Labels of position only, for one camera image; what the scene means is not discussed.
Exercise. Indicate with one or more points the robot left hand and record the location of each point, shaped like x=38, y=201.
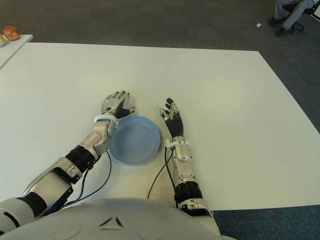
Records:
x=113, y=103

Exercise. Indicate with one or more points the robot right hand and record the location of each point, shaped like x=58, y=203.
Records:
x=175, y=125

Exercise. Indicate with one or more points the blue plastic plate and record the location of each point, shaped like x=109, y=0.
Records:
x=137, y=140

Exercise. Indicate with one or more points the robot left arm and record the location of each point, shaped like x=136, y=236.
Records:
x=50, y=180

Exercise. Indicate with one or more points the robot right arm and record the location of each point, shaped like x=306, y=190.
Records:
x=185, y=170

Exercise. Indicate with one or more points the white side table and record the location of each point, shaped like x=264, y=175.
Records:
x=12, y=48

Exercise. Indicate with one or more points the grey robot torso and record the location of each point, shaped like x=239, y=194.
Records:
x=112, y=222

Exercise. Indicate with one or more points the reddish brown bread roll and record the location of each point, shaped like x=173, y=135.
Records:
x=11, y=33

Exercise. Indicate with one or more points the seated person legs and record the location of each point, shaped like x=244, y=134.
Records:
x=290, y=17

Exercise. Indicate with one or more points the black office chair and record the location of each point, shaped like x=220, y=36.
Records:
x=287, y=7

